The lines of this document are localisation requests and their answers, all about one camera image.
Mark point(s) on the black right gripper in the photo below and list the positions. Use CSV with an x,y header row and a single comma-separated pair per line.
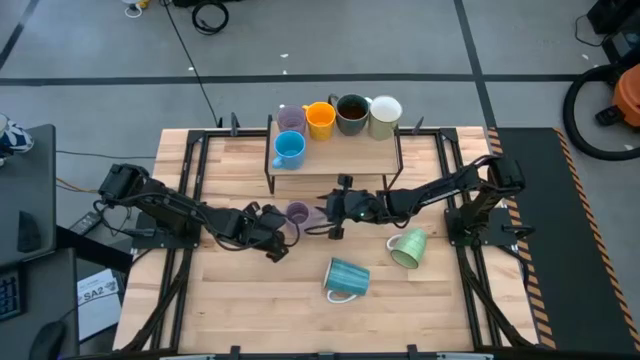
x,y
365,207

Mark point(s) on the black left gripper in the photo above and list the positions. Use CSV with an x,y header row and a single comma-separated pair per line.
x,y
250,230

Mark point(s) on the ribbed purple mug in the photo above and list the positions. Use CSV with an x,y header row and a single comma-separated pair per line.
x,y
300,216

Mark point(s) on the light blue mug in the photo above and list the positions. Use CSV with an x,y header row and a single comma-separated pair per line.
x,y
289,149

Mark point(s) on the yellow mug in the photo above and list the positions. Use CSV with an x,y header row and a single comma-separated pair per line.
x,y
320,120

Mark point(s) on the dark grey mug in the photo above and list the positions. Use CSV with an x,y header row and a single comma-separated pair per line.
x,y
351,115

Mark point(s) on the smooth purple mug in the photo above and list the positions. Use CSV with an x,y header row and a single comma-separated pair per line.
x,y
291,119

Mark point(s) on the pale olive mug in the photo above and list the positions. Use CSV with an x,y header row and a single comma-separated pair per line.
x,y
385,117

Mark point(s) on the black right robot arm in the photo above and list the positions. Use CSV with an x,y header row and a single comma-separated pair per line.
x,y
440,190

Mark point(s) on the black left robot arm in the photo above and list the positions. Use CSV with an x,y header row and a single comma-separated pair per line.
x,y
165,207

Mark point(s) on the black power adapter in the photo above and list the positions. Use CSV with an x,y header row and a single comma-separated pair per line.
x,y
86,223

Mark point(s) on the white printed booklet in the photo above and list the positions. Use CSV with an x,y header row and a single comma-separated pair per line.
x,y
100,305

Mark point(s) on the black mat with hazard stripes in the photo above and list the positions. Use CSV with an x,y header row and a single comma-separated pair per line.
x,y
550,280

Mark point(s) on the dark grey desk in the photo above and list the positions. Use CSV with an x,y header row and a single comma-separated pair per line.
x,y
45,295
27,175

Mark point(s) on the black computer mouse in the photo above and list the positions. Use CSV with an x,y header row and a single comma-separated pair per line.
x,y
49,340

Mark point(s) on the small white floor object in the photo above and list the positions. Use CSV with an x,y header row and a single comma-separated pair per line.
x,y
132,7

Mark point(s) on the black keyboard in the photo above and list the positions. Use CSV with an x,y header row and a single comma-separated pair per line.
x,y
9,295

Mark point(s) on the person's shoe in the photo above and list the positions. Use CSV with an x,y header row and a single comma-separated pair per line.
x,y
15,137

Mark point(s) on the orange vacuum cleaner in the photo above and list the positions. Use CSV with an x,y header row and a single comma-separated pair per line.
x,y
627,97

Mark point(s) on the black equipment case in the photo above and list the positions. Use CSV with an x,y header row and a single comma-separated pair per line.
x,y
620,15

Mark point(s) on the wooden shelf with black frame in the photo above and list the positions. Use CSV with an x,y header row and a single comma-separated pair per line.
x,y
350,155

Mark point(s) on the black metal rig frame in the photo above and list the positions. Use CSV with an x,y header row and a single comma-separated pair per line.
x,y
220,133

